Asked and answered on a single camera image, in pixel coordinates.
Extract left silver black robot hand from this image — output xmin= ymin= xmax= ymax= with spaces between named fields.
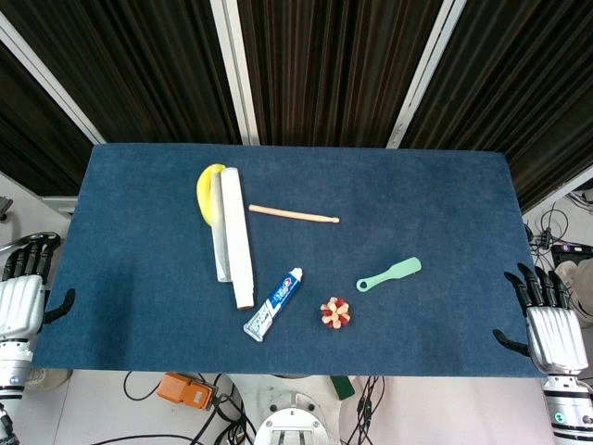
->
xmin=0 ymin=231 xmax=76 ymax=342

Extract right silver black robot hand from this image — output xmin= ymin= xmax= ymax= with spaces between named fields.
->
xmin=492 ymin=262 xmax=590 ymax=377

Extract green plastic spatula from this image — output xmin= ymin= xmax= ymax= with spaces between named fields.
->
xmin=356 ymin=257 xmax=423 ymax=293

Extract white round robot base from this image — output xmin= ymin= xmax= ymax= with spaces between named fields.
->
xmin=253 ymin=392 xmax=342 ymax=445

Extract beige cap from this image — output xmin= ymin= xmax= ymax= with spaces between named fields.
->
xmin=553 ymin=258 xmax=593 ymax=325

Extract black device with purple light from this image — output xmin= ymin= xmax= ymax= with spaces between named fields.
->
xmin=550 ymin=243 xmax=593 ymax=268

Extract round grey table foot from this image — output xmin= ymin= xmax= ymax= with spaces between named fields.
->
xmin=26 ymin=368 xmax=73 ymax=391

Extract dark ribbed partition panel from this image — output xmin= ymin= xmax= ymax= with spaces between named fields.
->
xmin=0 ymin=41 xmax=95 ymax=197
xmin=0 ymin=0 xmax=242 ymax=146
xmin=400 ymin=0 xmax=593 ymax=213
xmin=237 ymin=0 xmax=447 ymax=148

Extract orange foot pedal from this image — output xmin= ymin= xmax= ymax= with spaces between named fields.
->
xmin=156 ymin=373 xmax=219 ymax=412

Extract blue table cloth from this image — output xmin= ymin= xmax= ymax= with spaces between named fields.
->
xmin=32 ymin=142 xmax=560 ymax=379

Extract yellow banana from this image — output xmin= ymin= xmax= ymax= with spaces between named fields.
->
xmin=196 ymin=162 xmax=228 ymax=227

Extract green flat piece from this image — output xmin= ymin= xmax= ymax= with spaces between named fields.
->
xmin=329 ymin=375 xmax=356 ymax=400

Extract red and beige wooden puzzle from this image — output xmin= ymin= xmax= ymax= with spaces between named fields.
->
xmin=320 ymin=297 xmax=351 ymax=331

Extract white baking paper roll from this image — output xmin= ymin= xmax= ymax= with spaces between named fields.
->
xmin=210 ymin=166 xmax=256 ymax=311

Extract blue white toothpaste tube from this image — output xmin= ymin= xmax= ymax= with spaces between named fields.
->
xmin=243 ymin=267 xmax=305 ymax=343

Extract wooden drumstick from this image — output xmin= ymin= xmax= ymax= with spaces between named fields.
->
xmin=248 ymin=204 xmax=341 ymax=224

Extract black floor cables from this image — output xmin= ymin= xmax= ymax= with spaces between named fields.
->
xmin=523 ymin=192 xmax=593 ymax=261

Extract white partition base rail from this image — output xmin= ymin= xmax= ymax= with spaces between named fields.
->
xmin=521 ymin=164 xmax=593 ymax=217

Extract black cable loop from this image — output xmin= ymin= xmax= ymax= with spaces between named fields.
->
xmin=122 ymin=370 xmax=162 ymax=402

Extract black cable bundle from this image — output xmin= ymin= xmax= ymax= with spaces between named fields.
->
xmin=340 ymin=375 xmax=388 ymax=445

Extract white partition post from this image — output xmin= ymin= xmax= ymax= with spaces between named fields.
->
xmin=0 ymin=11 xmax=107 ymax=146
xmin=386 ymin=0 xmax=459 ymax=149
xmin=208 ymin=0 xmax=260 ymax=146

